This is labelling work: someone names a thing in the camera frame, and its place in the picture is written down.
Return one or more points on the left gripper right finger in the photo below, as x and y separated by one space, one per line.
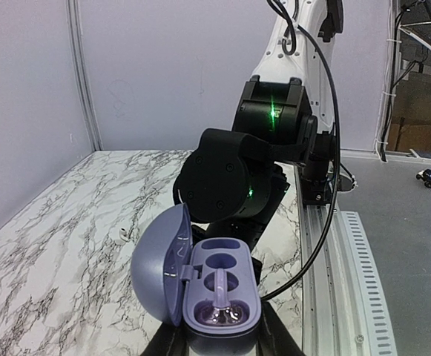
273 338

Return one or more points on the small white earbud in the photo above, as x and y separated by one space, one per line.
123 235

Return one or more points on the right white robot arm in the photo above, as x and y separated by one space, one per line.
288 114

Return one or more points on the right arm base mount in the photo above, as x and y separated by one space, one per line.
317 180

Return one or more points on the front aluminium rail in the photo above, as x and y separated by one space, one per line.
344 307

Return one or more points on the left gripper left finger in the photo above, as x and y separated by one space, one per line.
168 341

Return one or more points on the purple earbud charging case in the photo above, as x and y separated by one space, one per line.
172 276

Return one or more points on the black keyboard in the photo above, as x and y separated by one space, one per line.
430 29

